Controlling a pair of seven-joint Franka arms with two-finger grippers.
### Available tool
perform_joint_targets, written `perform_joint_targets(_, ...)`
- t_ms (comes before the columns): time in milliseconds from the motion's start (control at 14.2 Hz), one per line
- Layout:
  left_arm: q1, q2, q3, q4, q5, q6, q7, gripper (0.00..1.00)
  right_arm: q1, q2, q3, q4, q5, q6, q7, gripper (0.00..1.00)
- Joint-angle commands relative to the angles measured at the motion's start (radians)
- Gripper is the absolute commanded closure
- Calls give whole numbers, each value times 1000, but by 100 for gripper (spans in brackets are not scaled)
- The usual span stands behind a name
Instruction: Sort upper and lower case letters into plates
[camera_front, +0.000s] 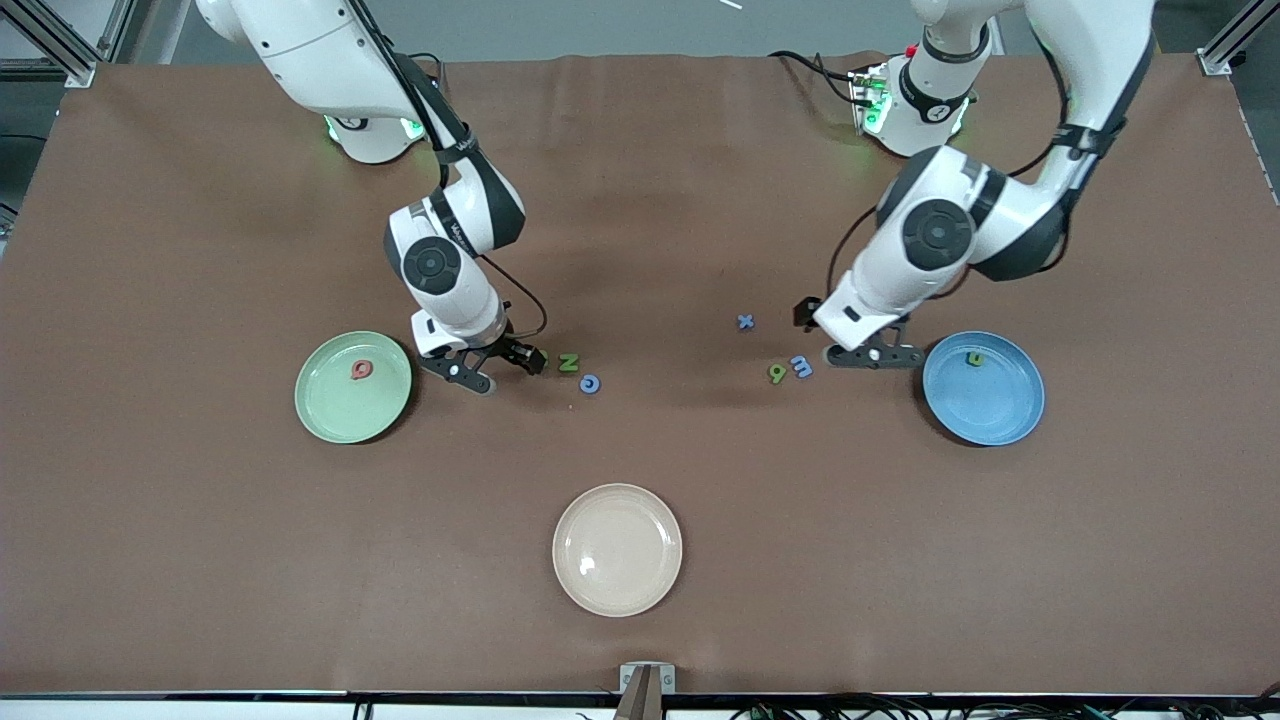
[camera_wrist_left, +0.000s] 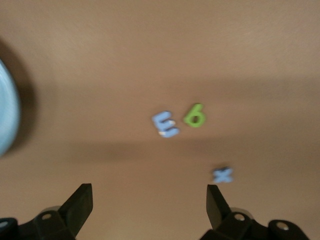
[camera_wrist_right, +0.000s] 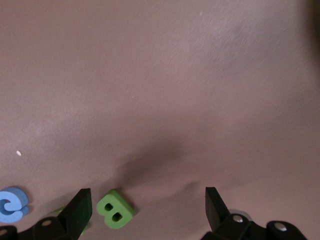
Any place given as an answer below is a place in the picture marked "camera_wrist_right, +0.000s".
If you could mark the blue letter C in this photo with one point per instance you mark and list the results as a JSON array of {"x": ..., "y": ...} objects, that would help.
[{"x": 20, "y": 197}]

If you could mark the small white crumb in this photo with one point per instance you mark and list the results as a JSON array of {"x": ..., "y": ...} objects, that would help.
[{"x": 18, "y": 153}]

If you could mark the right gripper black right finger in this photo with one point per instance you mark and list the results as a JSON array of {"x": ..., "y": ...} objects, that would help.
[{"x": 217, "y": 215}]

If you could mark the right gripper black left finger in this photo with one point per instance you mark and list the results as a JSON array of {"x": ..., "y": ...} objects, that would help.
[{"x": 75, "y": 215}]

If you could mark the green letter Z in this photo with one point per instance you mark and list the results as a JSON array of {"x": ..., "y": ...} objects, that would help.
[{"x": 84, "y": 229}]

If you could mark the brown table mat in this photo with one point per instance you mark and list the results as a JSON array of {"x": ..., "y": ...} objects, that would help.
[{"x": 160, "y": 100}]

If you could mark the green letter B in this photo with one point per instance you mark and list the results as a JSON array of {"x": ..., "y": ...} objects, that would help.
[{"x": 117, "y": 200}]

